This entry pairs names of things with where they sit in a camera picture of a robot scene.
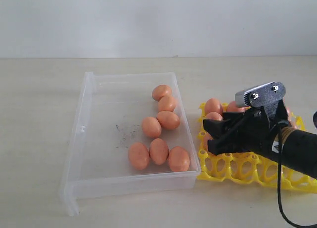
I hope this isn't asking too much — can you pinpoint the brown egg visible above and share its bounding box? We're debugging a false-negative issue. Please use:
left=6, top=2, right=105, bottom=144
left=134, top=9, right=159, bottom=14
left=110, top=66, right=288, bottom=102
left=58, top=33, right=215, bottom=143
left=141, top=117, right=162, bottom=138
left=152, top=85, right=172, bottom=101
left=205, top=112, right=223, bottom=121
left=203, top=133, right=213, bottom=151
left=156, top=111, right=180, bottom=130
left=286, top=107, right=292, bottom=121
left=149, top=138, right=169, bottom=165
left=158, top=96, right=177, bottom=112
left=290, top=121, right=298, bottom=128
left=128, top=142, right=150, bottom=170

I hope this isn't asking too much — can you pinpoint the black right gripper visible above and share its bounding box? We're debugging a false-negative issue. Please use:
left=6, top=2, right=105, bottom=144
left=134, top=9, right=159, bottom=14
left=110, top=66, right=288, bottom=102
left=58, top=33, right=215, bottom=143
left=203, top=100, right=291, bottom=155

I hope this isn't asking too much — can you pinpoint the clear plastic container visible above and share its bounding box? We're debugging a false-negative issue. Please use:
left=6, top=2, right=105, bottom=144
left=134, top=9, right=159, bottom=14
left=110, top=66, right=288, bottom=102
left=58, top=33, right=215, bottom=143
left=59, top=72, right=201, bottom=216

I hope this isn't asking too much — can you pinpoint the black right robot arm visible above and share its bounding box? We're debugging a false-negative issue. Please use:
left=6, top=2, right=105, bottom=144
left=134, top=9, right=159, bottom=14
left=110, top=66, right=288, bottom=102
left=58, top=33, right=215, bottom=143
left=203, top=100, right=317, bottom=178

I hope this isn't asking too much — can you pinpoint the brown egg placed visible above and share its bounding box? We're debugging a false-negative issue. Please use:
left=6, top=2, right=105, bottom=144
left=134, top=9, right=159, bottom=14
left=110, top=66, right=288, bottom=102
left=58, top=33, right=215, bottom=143
left=226, top=101, right=249, bottom=113
left=204, top=98, right=223, bottom=115

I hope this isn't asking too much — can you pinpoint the yellow plastic egg tray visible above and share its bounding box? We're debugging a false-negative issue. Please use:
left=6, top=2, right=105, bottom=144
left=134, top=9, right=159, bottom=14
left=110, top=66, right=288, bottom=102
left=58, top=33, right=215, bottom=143
left=197, top=102, right=317, bottom=194

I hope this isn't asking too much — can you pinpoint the brown egg far corner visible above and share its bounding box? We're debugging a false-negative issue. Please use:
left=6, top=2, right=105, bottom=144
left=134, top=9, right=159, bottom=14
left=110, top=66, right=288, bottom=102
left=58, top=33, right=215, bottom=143
left=168, top=146, right=190, bottom=172

